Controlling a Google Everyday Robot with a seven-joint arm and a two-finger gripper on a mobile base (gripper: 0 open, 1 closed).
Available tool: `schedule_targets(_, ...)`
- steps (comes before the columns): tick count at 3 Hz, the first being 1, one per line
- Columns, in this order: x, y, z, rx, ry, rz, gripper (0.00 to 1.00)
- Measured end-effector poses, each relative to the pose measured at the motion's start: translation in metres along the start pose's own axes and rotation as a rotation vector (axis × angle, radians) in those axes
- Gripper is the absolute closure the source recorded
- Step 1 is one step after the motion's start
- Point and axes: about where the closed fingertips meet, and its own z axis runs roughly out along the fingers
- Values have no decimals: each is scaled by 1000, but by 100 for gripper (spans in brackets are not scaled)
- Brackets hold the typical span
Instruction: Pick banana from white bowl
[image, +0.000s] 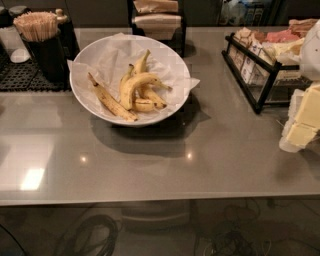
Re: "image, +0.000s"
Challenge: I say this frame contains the upright yellow banana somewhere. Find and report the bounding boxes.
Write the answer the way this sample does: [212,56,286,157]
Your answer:
[133,49,150,75]

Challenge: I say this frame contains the brown paper napkins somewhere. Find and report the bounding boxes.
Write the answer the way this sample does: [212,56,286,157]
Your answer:
[132,0,182,40]

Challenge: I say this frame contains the wooden stirrer sticks bundle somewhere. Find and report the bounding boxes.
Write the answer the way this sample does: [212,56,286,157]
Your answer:
[13,11,58,42]

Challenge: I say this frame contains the black rubber mat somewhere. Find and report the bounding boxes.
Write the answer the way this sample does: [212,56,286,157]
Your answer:
[0,51,71,92]

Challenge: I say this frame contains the large curved yellow banana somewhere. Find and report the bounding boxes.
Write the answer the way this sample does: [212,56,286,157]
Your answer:
[120,72,171,110]

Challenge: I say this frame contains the black wire condiment rack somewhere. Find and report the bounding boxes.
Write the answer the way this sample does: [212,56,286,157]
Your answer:
[222,33,311,114]

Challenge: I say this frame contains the black napkin holder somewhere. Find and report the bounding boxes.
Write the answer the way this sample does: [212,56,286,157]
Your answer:
[126,0,186,57]

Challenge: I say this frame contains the sugar and tea packets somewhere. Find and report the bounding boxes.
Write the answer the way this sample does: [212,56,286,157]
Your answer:
[229,19,317,86]

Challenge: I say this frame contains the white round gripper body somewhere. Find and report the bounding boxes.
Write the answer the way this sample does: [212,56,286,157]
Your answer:
[299,20,320,81]

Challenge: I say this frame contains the small yellow banana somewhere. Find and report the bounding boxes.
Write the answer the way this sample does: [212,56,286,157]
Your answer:
[119,64,134,98]

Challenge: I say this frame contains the lower short yellow banana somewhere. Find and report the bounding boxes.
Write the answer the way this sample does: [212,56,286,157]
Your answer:
[133,85,167,112]

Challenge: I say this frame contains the spotted banana at left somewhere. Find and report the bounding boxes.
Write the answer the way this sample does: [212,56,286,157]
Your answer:
[87,73,138,122]

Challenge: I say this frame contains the black cable coil under table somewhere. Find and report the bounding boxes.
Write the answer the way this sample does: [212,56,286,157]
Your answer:
[53,213,123,256]

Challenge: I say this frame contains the white bowl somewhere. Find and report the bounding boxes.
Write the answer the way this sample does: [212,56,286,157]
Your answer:
[69,34,192,128]

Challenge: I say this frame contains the black stirrer holder cup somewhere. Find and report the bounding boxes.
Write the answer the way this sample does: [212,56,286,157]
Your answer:
[22,32,68,82]

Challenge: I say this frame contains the white paper liner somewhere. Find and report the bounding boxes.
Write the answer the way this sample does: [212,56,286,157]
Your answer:
[66,32,201,123]

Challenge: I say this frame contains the dark bottle with wooden cap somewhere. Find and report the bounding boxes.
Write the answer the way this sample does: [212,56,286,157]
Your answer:
[55,9,80,60]

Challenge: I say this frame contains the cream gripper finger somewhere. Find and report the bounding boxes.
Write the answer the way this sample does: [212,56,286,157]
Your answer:
[279,122,318,153]
[294,84,320,129]

